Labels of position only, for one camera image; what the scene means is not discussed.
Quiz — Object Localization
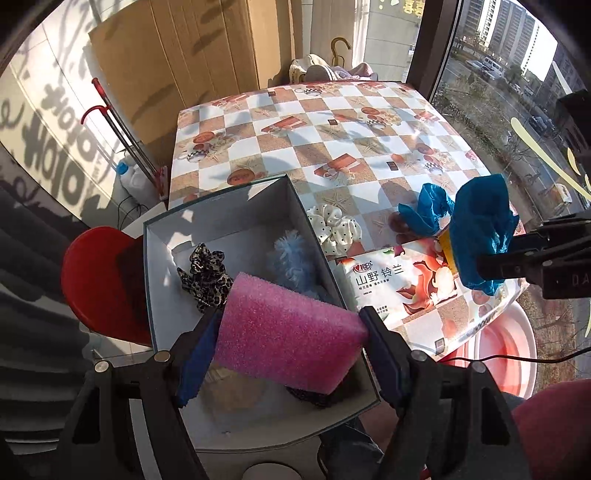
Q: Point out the red patterned carton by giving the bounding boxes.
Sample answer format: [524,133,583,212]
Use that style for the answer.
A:
[438,230,460,278]

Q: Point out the beige sock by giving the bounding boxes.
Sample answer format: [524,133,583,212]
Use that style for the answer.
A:
[203,362,269,414]

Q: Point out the cream polka dot scrunchie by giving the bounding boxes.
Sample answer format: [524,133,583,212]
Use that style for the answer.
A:
[306,203,362,257]

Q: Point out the bright pink sponge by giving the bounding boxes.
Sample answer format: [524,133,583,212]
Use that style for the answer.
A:
[213,272,370,395]

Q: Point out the red garment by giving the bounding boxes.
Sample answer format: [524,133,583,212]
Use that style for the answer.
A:
[510,381,591,480]

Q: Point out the light blue fluffy scrunchie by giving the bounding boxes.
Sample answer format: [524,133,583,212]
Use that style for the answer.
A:
[267,231,324,298]

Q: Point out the red and white basin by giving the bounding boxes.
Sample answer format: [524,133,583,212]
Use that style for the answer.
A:
[436,305,539,398]

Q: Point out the red round stool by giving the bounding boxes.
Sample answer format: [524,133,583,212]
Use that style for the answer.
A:
[61,226,153,347]

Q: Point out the grey trouser leg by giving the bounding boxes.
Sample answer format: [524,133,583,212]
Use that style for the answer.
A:
[318,408,402,480]

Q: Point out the red hand cart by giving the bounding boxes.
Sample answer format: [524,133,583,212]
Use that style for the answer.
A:
[81,78,169,201]

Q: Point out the floral tissue pack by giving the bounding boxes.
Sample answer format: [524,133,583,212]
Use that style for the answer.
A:
[332,237,462,330]

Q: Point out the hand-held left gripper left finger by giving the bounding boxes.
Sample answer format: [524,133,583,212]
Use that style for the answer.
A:
[58,307,225,480]

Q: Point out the white cardboard box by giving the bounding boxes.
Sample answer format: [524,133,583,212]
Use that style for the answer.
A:
[143,174,382,453]

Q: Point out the leopard print scrunchie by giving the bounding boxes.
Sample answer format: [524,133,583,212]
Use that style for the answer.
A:
[177,243,235,313]

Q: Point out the black sock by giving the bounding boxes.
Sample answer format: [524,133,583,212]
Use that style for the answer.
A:
[285,385,342,409]

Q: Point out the white jug with blue cap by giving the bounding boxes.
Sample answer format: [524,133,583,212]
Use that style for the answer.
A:
[115,159,158,208]

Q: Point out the yellow window decal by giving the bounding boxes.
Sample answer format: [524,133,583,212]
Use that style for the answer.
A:
[510,117,591,204]

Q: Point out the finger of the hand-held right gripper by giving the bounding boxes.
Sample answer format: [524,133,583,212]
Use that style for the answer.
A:
[505,217,591,252]
[475,249,550,283]

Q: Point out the wooden cane handle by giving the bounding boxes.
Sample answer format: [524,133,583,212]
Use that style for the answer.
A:
[330,37,352,70]

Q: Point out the pile of clothes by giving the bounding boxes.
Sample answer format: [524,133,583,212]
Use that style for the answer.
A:
[289,54,375,84]

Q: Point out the white round device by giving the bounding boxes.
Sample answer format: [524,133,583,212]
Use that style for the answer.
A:
[240,462,305,480]

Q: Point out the brown cardboard sheet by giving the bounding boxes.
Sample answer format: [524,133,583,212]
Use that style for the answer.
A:
[88,0,296,162]

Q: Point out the checked printed tablecloth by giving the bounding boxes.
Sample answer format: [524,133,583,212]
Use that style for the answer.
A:
[168,79,529,361]

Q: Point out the thin black cable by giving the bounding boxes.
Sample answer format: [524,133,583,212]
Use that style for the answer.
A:
[116,194,144,232]

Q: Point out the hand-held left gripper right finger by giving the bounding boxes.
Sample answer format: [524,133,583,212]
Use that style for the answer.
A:
[359,306,534,480]

